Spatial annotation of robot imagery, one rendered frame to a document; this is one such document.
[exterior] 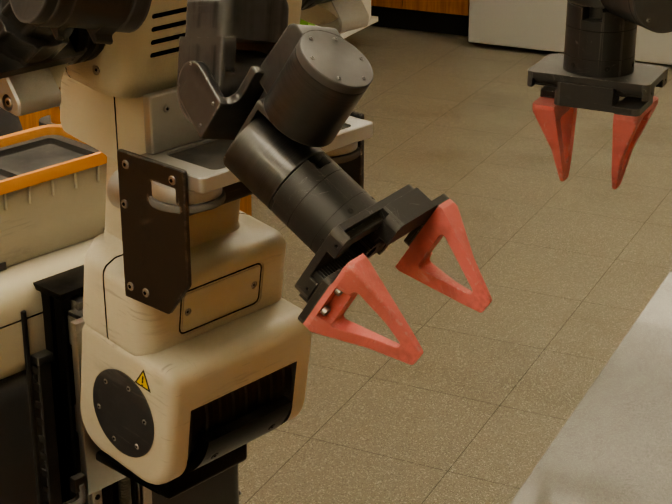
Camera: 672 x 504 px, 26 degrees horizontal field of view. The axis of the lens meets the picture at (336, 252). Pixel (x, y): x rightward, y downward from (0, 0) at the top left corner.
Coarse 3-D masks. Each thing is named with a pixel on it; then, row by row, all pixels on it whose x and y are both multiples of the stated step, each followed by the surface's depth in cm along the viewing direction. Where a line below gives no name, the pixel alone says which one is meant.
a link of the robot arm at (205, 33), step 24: (192, 0) 107; (216, 0) 105; (240, 0) 105; (264, 0) 106; (192, 24) 107; (216, 24) 105; (240, 24) 105; (264, 24) 106; (192, 48) 107; (216, 48) 105; (240, 48) 111; (264, 48) 109; (216, 72) 105; (240, 72) 106
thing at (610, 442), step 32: (640, 320) 133; (640, 352) 126; (608, 384) 121; (640, 384) 121; (576, 416) 116; (608, 416) 116; (640, 416) 116; (576, 448) 111; (608, 448) 111; (640, 448) 111; (544, 480) 107; (576, 480) 107; (608, 480) 107; (640, 480) 107
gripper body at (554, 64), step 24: (576, 24) 116; (600, 24) 115; (624, 24) 115; (576, 48) 117; (600, 48) 116; (624, 48) 116; (528, 72) 119; (552, 72) 118; (576, 72) 117; (600, 72) 117; (624, 72) 117; (648, 72) 118; (648, 96) 115
